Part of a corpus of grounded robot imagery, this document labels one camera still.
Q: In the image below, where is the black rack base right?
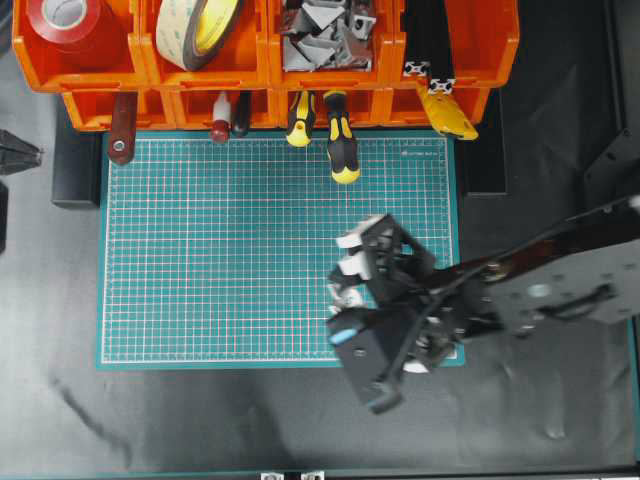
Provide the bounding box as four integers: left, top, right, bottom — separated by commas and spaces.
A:
456, 89, 508, 198

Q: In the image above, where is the dark red pen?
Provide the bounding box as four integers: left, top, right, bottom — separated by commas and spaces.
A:
232, 91, 251, 138

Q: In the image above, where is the yellow utility knife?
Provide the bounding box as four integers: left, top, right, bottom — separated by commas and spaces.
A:
416, 80, 479, 141

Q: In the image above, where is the black aluminium profile left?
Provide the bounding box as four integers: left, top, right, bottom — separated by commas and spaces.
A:
403, 0, 431, 77

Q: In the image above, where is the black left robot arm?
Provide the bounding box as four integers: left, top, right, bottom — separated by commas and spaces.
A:
0, 129, 43, 176

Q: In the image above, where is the orange bin with profiles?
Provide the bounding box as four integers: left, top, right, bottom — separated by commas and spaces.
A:
392, 0, 521, 91

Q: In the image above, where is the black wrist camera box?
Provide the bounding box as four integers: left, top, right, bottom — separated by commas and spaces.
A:
327, 305, 429, 415

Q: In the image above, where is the orange bin with red tape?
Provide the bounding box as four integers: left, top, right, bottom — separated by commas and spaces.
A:
12, 1, 147, 92

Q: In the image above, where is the orange bin with brackets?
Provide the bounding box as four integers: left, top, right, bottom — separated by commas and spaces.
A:
265, 1, 395, 90

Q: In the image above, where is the black rack base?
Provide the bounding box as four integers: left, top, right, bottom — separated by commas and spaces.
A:
456, 89, 508, 198
51, 129, 102, 210

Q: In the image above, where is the white glue bottle red cap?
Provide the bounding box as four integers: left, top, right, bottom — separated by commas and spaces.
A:
210, 91, 231, 144

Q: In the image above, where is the short yellow black screwdriver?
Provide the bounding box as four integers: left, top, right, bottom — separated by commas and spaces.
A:
286, 90, 316, 148

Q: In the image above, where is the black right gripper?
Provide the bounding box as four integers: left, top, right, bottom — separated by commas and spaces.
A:
329, 215, 502, 373

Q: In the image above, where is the black aluminium profile right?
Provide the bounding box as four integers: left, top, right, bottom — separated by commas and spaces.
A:
428, 0, 456, 95

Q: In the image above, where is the beige double-sided tape roll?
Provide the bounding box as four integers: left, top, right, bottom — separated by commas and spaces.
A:
156, 0, 243, 71

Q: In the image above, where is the red tape roll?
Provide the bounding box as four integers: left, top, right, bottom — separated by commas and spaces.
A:
26, 0, 125, 57

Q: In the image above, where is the brown wooden tool handle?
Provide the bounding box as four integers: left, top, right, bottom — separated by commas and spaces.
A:
108, 92, 138, 165

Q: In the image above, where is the black rack base left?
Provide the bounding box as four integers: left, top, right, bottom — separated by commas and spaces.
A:
51, 129, 102, 210

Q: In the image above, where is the green cutting mat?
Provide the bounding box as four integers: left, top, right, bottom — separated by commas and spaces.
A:
96, 130, 459, 370

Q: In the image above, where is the long yellow black screwdriver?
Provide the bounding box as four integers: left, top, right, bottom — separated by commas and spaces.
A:
323, 90, 360, 184

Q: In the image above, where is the grey corner bracket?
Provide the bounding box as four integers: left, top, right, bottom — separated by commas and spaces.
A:
328, 283, 364, 315
349, 10, 377, 40

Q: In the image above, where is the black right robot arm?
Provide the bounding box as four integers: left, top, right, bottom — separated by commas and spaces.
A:
327, 195, 639, 386

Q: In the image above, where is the orange bin with beige tape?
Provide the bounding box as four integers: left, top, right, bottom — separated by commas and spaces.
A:
134, 1, 269, 90

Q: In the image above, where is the lower orange bin row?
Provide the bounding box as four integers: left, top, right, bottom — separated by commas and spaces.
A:
61, 85, 491, 133

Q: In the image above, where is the black aluminium profile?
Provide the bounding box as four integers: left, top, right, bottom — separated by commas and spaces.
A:
403, 0, 431, 77
428, 0, 456, 95

